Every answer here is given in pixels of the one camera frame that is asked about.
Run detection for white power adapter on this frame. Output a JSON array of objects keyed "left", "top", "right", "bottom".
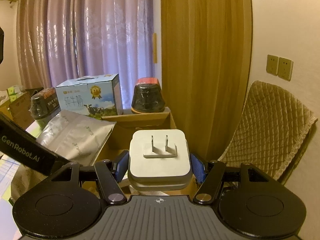
[{"left": 127, "top": 129, "right": 192, "bottom": 191}]

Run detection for silver foil pouch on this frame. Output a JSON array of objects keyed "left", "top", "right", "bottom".
[{"left": 36, "top": 110, "right": 116, "bottom": 166}]

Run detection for cardboard boxes beside table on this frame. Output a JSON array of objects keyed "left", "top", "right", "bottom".
[{"left": 1, "top": 85, "right": 43, "bottom": 129}]

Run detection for dark wrapped bowl container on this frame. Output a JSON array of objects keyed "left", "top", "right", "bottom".
[{"left": 30, "top": 87, "right": 61, "bottom": 129}]

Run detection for brown cardboard box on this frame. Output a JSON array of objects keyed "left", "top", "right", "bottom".
[{"left": 82, "top": 107, "right": 198, "bottom": 198}]

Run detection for quilted brown chair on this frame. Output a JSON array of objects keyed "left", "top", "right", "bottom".
[{"left": 219, "top": 80, "right": 317, "bottom": 184}]

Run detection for blue milk carton box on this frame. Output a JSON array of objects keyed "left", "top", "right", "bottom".
[{"left": 55, "top": 74, "right": 123, "bottom": 119}]

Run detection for purple curtain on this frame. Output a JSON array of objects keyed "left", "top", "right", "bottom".
[{"left": 17, "top": 0, "right": 154, "bottom": 109}]

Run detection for wooden door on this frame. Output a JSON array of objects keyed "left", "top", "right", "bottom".
[{"left": 161, "top": 0, "right": 252, "bottom": 160}]

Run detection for wooden wall hanger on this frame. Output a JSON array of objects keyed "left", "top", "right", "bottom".
[{"left": 152, "top": 33, "right": 158, "bottom": 64}]

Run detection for wall socket plates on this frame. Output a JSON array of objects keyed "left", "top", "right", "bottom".
[{"left": 266, "top": 55, "right": 293, "bottom": 81}]

